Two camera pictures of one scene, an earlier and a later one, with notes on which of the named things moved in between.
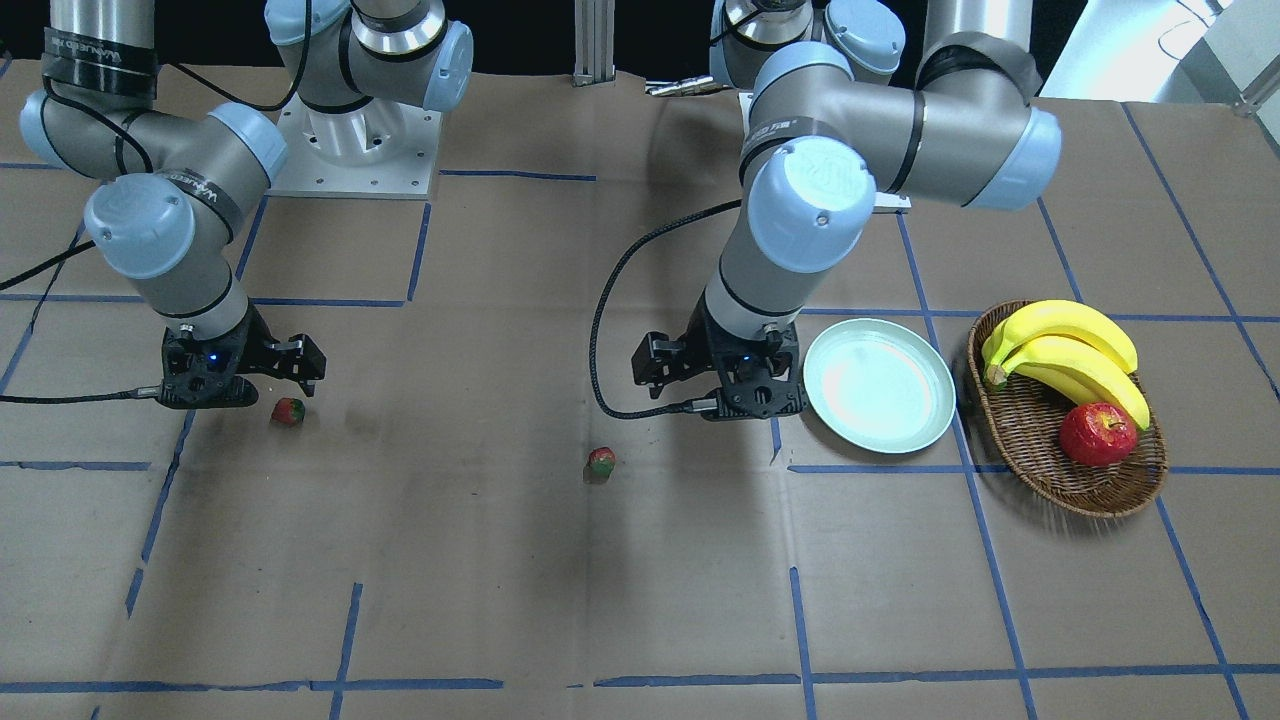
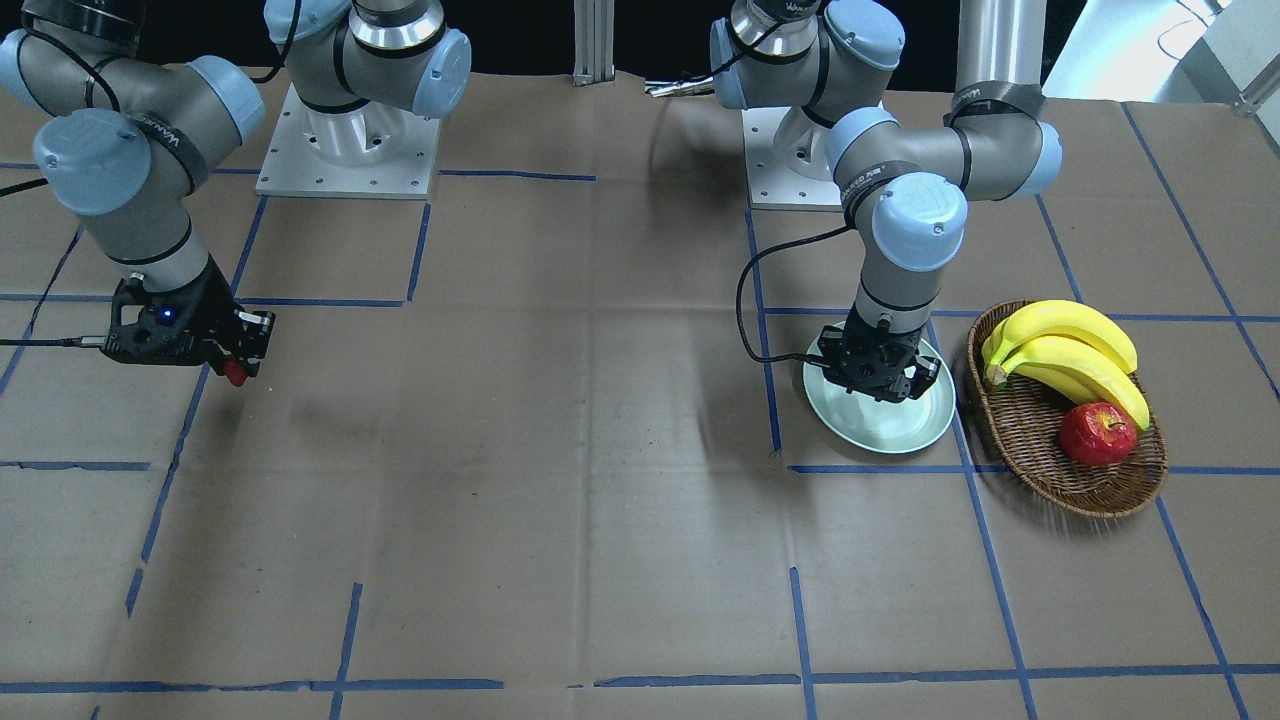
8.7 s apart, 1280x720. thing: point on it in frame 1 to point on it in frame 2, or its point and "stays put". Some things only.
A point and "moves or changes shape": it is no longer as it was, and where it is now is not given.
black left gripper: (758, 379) to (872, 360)
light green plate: (878, 386) stays put
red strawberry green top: (288, 411) moves or changes shape
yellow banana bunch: (1074, 347) stays put
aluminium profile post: (594, 44) stays put
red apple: (1097, 434) stays put
